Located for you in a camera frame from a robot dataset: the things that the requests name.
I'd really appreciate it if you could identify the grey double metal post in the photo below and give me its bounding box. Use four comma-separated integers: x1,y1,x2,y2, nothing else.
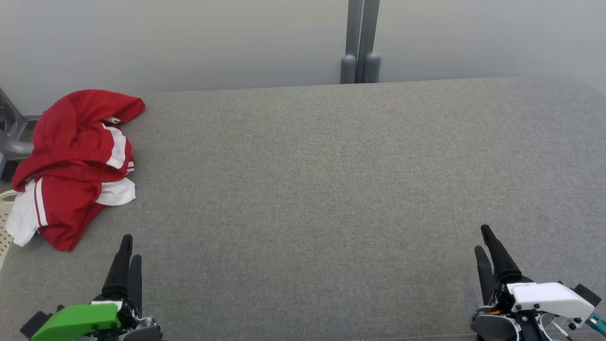
340,0,382,85

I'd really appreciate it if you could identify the cream perforated laundry basket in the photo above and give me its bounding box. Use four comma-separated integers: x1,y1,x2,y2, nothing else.
0,189,20,271

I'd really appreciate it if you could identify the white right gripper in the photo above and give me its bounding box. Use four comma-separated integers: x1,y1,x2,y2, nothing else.
474,225,595,341

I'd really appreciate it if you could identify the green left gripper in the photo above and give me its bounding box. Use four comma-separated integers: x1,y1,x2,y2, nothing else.
29,234,145,341

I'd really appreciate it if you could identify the grey metal stand with caster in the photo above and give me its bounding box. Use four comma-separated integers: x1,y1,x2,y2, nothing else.
0,88,41,181

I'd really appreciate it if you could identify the red basketball shorts white stripe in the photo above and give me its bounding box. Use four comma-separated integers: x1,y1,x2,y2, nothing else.
12,90,146,191

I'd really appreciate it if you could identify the red white basketball jersey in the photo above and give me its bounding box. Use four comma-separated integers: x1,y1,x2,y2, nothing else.
6,174,137,252

